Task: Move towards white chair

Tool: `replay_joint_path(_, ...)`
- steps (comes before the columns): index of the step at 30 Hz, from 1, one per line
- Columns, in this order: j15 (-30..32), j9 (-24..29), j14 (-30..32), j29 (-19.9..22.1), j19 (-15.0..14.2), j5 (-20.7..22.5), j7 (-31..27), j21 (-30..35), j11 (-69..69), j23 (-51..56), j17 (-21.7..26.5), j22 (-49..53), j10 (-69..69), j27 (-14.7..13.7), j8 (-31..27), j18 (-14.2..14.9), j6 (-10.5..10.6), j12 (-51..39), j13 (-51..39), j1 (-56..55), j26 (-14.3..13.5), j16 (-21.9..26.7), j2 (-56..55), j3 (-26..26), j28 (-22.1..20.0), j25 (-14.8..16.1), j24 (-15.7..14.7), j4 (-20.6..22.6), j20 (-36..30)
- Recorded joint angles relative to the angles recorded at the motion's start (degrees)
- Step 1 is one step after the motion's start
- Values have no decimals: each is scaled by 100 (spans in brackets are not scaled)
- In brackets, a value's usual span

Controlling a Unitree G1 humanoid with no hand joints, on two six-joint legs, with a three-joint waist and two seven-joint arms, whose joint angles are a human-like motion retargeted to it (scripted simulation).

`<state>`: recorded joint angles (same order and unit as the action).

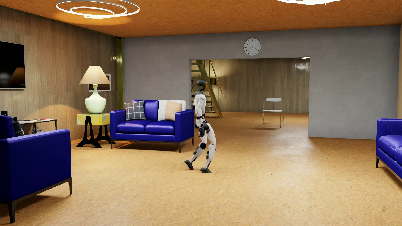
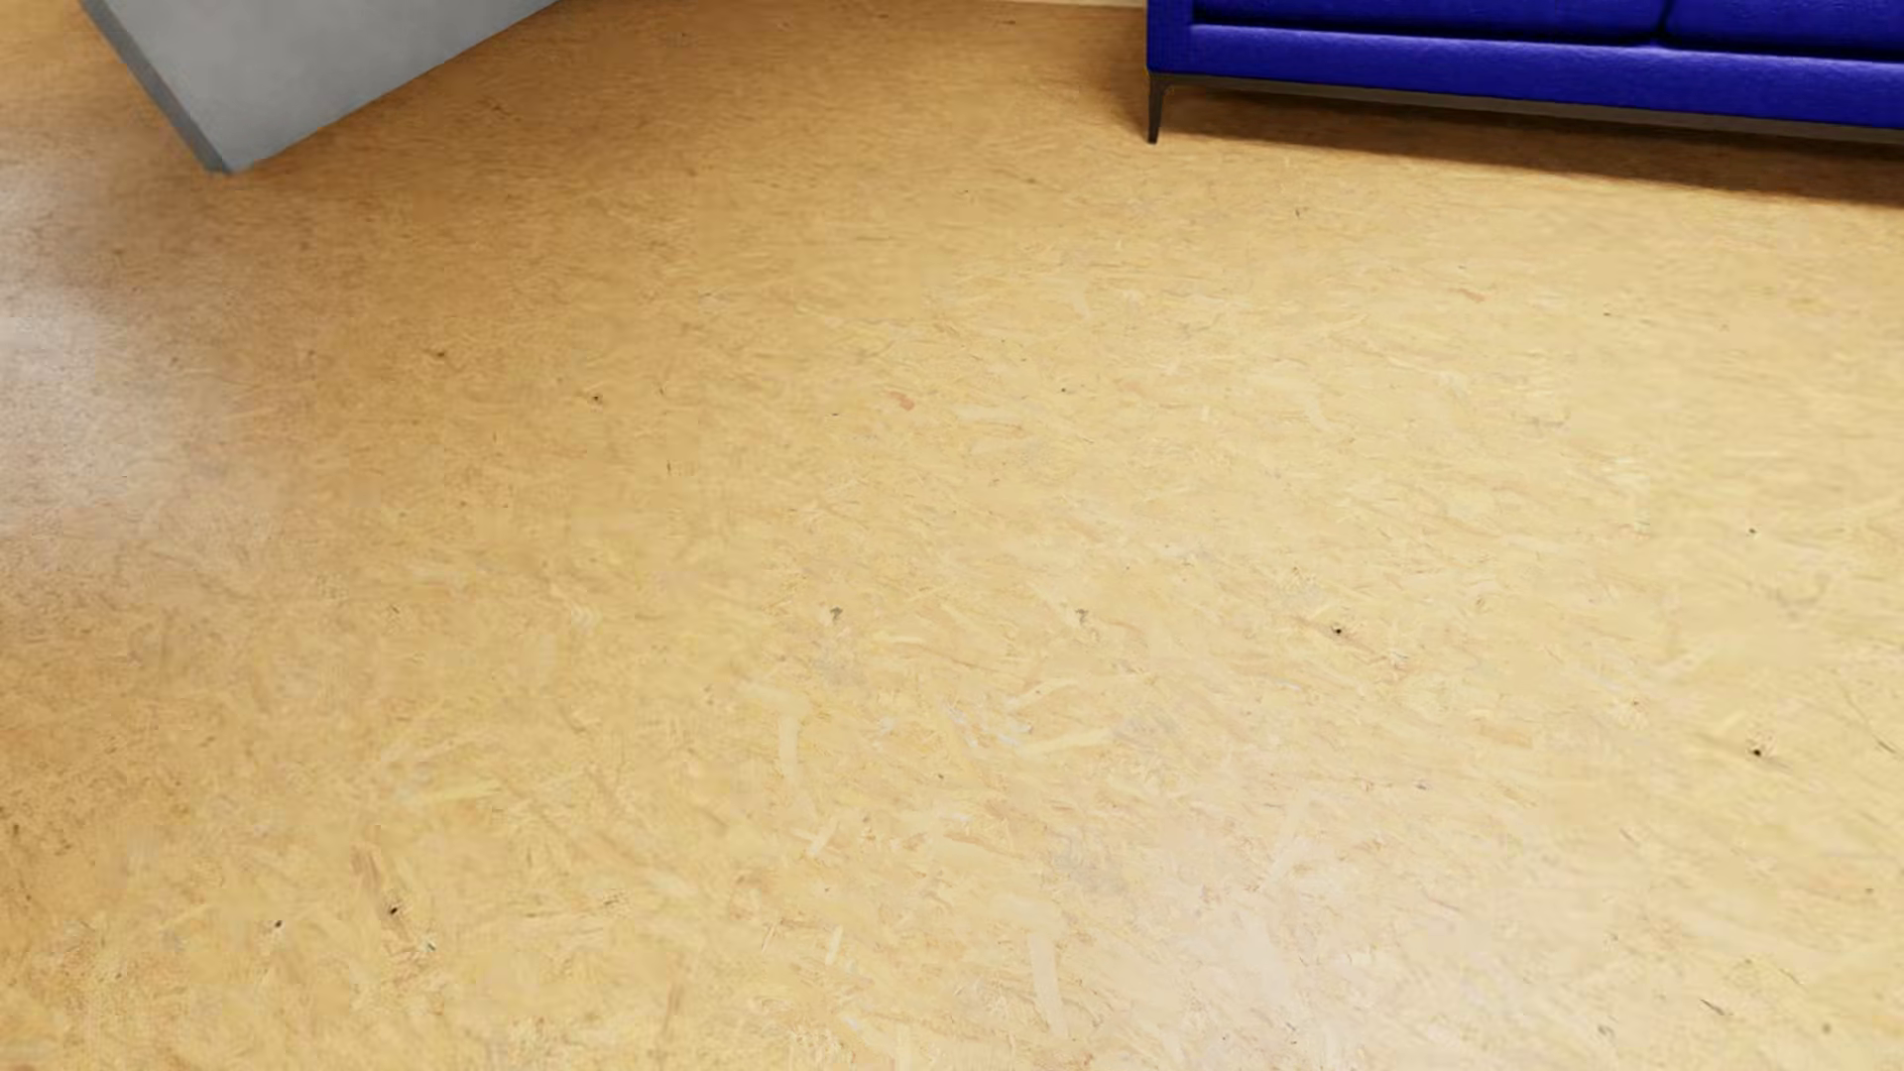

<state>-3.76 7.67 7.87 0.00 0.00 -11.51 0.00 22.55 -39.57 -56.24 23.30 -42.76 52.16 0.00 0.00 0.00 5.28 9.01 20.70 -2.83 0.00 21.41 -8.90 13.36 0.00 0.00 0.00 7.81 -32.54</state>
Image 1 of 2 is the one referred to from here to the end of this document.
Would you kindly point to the white folding chair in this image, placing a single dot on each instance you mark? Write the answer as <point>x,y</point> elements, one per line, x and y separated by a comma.
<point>272,110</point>

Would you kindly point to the white humanoid robot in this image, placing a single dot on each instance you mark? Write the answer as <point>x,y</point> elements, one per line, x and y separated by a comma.
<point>200,106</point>

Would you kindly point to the beige cushion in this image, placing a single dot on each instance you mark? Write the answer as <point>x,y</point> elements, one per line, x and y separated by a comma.
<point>172,110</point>

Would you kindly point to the wooden staircase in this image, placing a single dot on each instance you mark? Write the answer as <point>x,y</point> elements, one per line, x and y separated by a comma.
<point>205,84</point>

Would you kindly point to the white cushion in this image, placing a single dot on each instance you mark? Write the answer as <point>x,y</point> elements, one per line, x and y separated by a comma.
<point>161,108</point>

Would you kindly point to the blue two-seat sofa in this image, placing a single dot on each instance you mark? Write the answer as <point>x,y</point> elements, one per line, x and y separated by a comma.
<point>150,126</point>

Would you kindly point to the grey plaid cushion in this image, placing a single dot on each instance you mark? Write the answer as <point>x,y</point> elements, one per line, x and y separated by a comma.
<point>135,110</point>

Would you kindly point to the pale green table lamp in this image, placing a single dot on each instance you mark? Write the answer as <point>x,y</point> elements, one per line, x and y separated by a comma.
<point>94,94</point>

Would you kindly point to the yellow side table black legs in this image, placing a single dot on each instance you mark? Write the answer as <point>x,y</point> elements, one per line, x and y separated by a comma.
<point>93,121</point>

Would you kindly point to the white ceiling light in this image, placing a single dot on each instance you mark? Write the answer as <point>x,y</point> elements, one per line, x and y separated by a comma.
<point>309,1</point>

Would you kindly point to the low dark console table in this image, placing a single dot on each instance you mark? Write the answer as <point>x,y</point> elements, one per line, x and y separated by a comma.
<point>37,121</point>

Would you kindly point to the blue armchair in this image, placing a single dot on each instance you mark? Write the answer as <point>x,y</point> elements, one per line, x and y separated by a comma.
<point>31,160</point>

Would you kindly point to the dark striped cushion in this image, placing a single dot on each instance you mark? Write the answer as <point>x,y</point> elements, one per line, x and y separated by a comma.
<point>18,127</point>

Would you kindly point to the blue sofa with dark legs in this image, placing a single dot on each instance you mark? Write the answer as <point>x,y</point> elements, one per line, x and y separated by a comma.
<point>389,146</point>

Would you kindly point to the round white wall clock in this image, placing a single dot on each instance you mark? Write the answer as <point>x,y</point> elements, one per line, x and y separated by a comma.
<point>252,47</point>

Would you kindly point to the framed wall picture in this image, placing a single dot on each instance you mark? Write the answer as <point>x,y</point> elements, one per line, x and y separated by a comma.
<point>106,87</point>

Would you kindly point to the black wall television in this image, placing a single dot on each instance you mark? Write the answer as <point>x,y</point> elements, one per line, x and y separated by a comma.
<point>11,66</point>

